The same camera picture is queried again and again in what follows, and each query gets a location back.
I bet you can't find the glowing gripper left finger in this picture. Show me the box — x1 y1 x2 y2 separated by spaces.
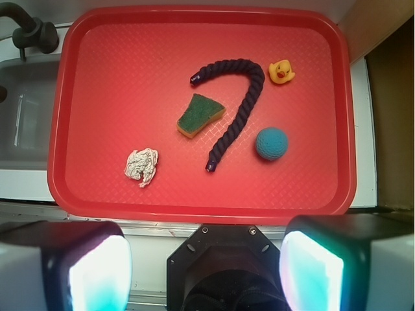
1 221 132 310

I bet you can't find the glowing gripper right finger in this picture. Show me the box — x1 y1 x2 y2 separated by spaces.
279 214 414 310

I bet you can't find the teal textured ball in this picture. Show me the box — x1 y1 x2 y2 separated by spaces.
255 127 289 161

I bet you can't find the crumpled white paper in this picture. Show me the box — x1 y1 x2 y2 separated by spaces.
124 148 159 189

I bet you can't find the grey sink basin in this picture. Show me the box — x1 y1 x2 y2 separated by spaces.
1 54 60 170

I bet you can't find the red plastic tray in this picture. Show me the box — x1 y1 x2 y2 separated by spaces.
47 6 357 225

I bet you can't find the yellow rubber duck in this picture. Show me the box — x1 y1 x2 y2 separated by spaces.
268 60 296 84

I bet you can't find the green yellow sponge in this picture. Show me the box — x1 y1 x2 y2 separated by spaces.
176 93 226 139

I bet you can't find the dark metal faucet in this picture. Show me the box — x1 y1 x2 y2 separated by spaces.
1 2 60 62

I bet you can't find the dark blue twisted rope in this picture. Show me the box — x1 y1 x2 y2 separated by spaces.
189 58 266 172

